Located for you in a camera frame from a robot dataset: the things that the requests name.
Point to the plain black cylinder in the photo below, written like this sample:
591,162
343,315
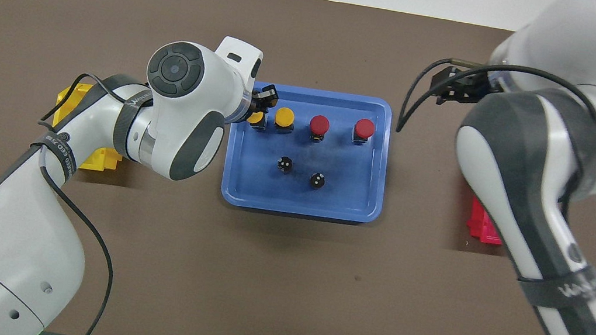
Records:
285,164

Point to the yellow push button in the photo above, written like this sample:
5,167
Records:
285,116
255,120

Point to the red plastic bin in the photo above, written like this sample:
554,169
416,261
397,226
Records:
483,225

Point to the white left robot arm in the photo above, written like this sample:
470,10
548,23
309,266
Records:
30,222

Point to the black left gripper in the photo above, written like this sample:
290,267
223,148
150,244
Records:
258,99

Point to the yellow plastic bin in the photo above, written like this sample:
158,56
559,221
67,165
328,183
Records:
98,160

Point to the black cylinder with white stripe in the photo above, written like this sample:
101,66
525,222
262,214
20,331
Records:
317,180

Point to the brown paper mat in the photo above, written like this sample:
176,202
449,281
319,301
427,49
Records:
280,283

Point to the red push button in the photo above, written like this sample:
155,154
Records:
320,124
364,128

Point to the blue plastic tray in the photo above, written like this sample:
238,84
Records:
341,197

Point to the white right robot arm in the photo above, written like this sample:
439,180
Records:
555,182

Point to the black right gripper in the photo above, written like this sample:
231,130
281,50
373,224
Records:
464,86

